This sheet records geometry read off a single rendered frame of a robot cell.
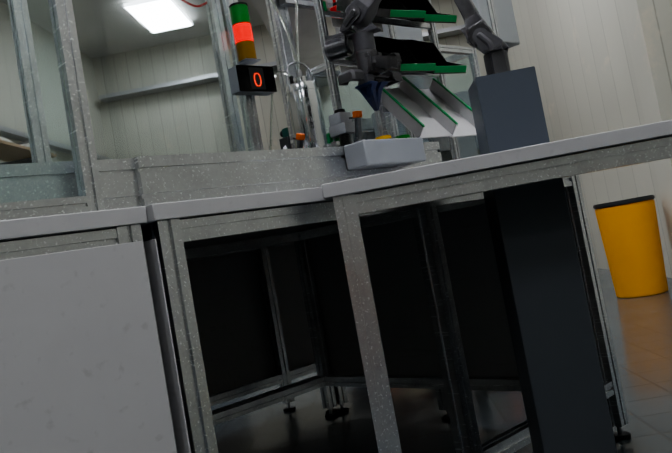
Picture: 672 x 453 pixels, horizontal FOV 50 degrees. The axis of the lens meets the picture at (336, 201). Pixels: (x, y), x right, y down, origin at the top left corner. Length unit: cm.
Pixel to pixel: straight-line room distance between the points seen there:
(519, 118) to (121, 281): 96
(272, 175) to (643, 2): 440
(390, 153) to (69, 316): 84
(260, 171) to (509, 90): 61
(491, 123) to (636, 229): 392
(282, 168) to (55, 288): 58
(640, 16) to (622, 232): 152
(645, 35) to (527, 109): 391
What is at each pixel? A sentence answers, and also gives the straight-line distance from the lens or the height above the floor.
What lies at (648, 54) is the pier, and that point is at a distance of 559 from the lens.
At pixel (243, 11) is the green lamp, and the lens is 201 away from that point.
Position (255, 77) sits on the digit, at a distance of 196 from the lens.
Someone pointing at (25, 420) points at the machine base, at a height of 56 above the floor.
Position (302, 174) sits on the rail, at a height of 90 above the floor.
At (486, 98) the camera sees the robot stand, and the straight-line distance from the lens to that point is 174.
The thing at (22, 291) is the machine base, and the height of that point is 75.
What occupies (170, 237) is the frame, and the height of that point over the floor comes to 80.
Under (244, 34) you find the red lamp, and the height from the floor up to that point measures 133.
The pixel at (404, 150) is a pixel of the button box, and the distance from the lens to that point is 176.
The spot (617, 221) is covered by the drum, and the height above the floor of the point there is 56.
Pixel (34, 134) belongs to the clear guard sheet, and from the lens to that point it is 131.
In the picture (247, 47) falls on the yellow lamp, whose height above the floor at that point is 129.
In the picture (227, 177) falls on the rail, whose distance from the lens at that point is 149.
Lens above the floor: 73
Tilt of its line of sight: 4 degrees up
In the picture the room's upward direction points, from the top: 10 degrees counter-clockwise
